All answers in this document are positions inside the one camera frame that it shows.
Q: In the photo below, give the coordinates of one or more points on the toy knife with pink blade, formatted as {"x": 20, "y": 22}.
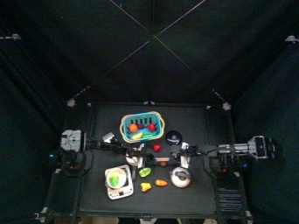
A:
{"x": 161, "y": 159}

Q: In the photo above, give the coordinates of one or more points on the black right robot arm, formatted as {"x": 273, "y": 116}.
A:
{"x": 244, "y": 148}

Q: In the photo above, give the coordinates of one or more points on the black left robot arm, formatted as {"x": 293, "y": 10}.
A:
{"x": 73, "y": 140}

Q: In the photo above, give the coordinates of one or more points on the green toy kiwi half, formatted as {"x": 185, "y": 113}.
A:
{"x": 144, "y": 172}

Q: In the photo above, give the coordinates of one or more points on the small red toy fruit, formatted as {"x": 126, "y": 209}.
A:
{"x": 156, "y": 147}

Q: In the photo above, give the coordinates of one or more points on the white toy pot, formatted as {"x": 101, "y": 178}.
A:
{"x": 132, "y": 161}

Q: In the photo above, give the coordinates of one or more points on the yellow toy banana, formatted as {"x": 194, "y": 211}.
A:
{"x": 136, "y": 135}

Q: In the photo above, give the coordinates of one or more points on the green toy vegetable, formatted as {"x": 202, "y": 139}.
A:
{"x": 148, "y": 136}

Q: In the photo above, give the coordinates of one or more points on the orange toy carrot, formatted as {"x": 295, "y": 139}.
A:
{"x": 160, "y": 183}

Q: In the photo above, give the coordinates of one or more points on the yellow toy pepper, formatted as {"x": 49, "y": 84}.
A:
{"x": 145, "y": 186}

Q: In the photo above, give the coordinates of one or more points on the orange toy fruit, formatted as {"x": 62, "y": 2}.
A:
{"x": 133, "y": 127}

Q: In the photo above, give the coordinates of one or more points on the purple toy eggplant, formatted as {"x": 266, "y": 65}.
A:
{"x": 140, "y": 126}

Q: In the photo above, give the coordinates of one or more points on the red toy tomato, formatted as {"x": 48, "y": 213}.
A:
{"x": 150, "y": 127}

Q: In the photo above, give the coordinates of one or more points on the white bowl with green vegetable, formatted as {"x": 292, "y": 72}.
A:
{"x": 116, "y": 178}

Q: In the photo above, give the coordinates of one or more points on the teal toy basket orange rim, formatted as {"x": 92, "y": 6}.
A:
{"x": 128, "y": 119}

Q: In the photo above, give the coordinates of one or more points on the white toy kitchen scale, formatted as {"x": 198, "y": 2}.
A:
{"x": 120, "y": 192}

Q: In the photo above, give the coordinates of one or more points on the white text label sticker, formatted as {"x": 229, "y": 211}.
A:
{"x": 229, "y": 199}

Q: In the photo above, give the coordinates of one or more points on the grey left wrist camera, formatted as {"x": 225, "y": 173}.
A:
{"x": 108, "y": 136}

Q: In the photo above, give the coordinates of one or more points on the grey frame corner bracket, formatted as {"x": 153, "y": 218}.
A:
{"x": 14, "y": 36}
{"x": 225, "y": 105}
{"x": 148, "y": 102}
{"x": 291, "y": 38}
{"x": 70, "y": 102}

